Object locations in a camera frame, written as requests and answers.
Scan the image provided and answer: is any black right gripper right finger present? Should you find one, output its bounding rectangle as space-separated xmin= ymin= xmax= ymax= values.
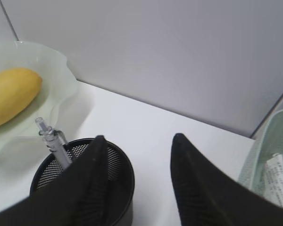
xmin=170 ymin=133 xmax=283 ymax=226

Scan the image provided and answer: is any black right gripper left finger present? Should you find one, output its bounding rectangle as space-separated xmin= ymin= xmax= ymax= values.
xmin=0 ymin=136 xmax=108 ymax=226

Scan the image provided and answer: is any grey click pen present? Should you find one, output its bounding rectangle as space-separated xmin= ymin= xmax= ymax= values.
xmin=35 ymin=117 xmax=72 ymax=170

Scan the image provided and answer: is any white waste paper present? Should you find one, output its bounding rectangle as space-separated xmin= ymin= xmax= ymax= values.
xmin=263 ymin=153 xmax=283 ymax=208

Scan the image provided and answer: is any yellow mango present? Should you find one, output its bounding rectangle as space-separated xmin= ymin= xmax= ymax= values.
xmin=0 ymin=68 xmax=42 ymax=126

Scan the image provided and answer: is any black mesh pen holder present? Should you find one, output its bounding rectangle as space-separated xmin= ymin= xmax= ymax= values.
xmin=30 ymin=141 xmax=135 ymax=226

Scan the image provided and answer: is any light green woven basket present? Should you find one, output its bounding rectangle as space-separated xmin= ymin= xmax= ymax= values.
xmin=238 ymin=110 xmax=283 ymax=198

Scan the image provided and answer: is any green frosted glass plate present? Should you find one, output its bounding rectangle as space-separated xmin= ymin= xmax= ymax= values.
xmin=0 ymin=41 xmax=78 ymax=152

